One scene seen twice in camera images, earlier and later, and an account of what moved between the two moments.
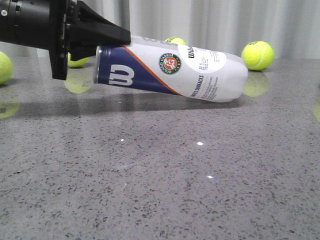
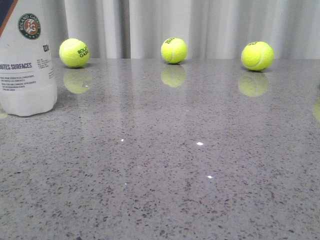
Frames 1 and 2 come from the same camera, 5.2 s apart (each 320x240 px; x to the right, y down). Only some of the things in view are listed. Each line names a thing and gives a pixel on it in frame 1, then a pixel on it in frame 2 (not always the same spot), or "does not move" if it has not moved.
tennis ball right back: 258,55 does not move
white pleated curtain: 290,28 does not move
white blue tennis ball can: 173,66 to 28,65
